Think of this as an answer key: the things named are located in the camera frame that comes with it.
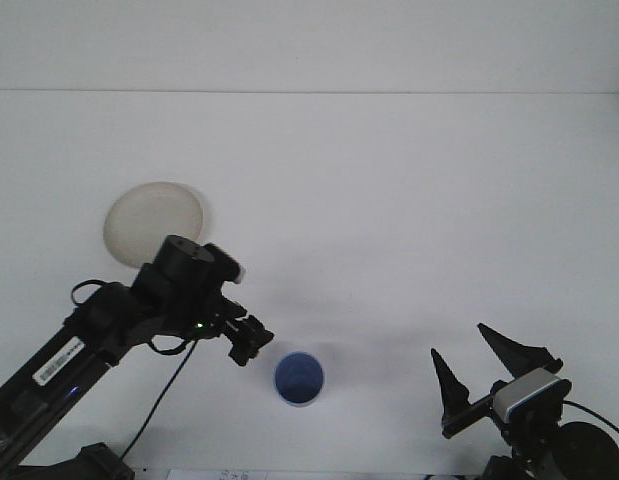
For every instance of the pale blue cup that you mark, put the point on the pale blue cup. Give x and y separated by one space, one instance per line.
299 380

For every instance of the pale round plate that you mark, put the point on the pale round plate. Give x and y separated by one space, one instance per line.
139 220

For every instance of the white printed paper sheet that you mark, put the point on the white printed paper sheet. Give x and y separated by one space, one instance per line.
314 475

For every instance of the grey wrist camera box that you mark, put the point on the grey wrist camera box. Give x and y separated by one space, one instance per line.
526 392
230 265

